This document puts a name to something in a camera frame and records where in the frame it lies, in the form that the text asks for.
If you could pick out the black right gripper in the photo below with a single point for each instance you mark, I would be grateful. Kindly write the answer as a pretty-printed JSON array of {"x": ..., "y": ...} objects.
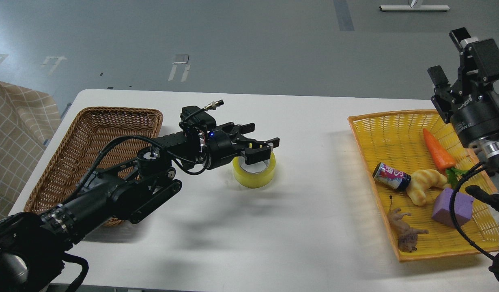
[{"x": 475, "y": 117}]

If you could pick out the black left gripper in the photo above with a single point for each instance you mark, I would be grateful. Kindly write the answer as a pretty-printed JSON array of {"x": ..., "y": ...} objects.
[{"x": 222, "y": 148}]

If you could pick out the yellow tape roll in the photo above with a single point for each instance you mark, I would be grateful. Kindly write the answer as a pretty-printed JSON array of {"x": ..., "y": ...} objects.
[{"x": 254, "y": 180}]

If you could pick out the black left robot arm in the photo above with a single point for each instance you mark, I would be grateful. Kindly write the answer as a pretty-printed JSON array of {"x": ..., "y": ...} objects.
[{"x": 131, "y": 177}]

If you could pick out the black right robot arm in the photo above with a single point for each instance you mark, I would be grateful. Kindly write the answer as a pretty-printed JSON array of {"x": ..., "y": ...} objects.
[{"x": 490, "y": 149}]

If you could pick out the orange toy carrot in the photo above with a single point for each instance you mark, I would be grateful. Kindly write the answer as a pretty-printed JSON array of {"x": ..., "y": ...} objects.
[{"x": 444, "y": 162}]

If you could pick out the yellow plastic basket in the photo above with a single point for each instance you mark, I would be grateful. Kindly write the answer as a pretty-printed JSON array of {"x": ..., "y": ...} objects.
[{"x": 396, "y": 138}]

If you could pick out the white stand base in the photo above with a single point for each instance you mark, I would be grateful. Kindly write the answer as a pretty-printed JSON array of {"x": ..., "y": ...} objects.
[{"x": 414, "y": 6}]

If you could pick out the toy croissant bread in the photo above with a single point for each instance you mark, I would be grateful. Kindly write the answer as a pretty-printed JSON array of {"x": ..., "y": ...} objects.
[{"x": 422, "y": 180}]

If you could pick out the small drink can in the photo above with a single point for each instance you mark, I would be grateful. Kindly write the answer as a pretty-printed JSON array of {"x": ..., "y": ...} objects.
[{"x": 392, "y": 177}]

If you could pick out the brown toy lion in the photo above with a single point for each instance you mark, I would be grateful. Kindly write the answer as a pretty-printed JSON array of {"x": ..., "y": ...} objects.
[{"x": 407, "y": 235}]

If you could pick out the brown wicker basket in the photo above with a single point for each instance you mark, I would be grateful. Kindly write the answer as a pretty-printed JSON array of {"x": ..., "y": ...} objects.
[{"x": 91, "y": 130}]

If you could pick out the beige checkered cloth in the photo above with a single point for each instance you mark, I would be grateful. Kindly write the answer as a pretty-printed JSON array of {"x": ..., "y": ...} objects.
[{"x": 28, "y": 118}]

